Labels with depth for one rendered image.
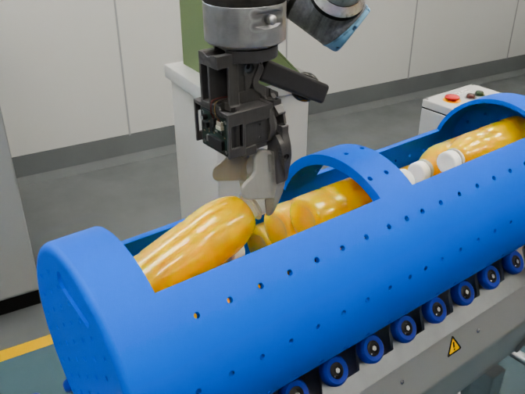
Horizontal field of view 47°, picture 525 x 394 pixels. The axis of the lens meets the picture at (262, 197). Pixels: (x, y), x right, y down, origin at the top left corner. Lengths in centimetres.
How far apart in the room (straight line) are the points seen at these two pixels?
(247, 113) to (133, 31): 305
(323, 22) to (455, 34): 366
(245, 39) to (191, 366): 34
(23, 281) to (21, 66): 140
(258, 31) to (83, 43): 302
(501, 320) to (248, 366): 63
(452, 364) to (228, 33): 71
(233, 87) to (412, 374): 59
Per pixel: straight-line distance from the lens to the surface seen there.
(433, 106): 153
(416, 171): 110
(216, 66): 64
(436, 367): 108
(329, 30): 165
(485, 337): 117
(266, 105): 67
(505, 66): 580
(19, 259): 254
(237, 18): 63
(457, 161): 104
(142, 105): 382
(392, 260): 81
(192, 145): 176
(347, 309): 77
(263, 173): 71
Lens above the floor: 159
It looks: 29 degrees down
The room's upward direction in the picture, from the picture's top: straight up
